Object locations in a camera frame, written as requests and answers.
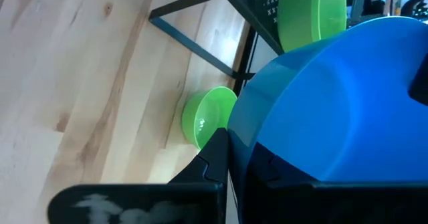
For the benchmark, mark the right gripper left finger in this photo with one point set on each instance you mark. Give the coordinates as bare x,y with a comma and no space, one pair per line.
187,204

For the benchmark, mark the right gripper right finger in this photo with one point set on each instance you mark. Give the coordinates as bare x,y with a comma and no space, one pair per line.
334,204

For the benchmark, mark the green plastic mini bowl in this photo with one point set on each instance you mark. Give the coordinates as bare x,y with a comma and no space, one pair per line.
204,117
301,16

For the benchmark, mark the blue plastic mini bowl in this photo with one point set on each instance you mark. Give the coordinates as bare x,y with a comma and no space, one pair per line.
334,100

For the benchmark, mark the person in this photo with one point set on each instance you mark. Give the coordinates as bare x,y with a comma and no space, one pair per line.
372,3

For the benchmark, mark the black perforated metal shelf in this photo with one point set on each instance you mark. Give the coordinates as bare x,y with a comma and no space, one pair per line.
261,3

